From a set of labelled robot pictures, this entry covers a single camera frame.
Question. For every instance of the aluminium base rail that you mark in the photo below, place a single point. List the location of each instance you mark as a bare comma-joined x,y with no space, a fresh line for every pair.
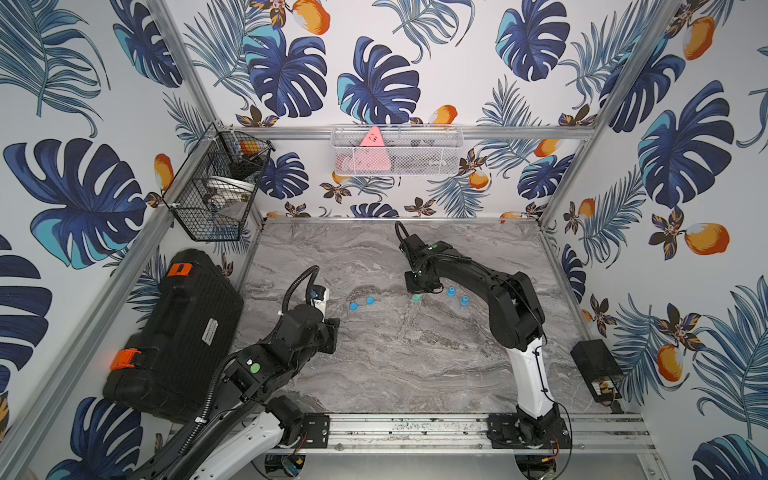
438,434

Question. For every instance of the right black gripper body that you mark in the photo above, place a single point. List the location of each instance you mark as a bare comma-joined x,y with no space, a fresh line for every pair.
416,284

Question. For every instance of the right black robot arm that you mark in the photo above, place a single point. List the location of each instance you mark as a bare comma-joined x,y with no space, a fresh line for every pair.
516,321

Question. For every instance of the black power supply box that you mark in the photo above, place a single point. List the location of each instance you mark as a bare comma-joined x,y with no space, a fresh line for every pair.
600,372

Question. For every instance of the clear mesh wall tray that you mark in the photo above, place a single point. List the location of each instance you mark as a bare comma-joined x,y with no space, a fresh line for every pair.
415,150

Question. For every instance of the pink triangle card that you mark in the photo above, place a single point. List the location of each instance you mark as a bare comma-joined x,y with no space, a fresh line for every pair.
372,154

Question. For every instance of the black plastic tool case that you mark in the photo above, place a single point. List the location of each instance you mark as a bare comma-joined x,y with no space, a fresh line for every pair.
166,368

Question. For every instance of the black wire basket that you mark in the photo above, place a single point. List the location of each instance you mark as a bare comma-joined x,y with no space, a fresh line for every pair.
212,196

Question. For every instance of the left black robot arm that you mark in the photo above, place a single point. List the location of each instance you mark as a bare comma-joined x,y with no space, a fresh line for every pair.
242,415

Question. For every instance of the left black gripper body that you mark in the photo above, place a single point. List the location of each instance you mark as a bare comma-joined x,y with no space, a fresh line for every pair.
327,334

